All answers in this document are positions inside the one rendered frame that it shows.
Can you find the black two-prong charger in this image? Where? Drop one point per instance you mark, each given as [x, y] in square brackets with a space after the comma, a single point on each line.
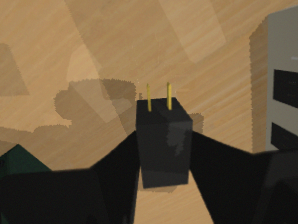
[164, 136]

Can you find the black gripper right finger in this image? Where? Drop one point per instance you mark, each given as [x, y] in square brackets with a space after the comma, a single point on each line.
[236, 186]

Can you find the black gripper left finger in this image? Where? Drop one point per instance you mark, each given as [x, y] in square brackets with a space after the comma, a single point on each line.
[107, 190]

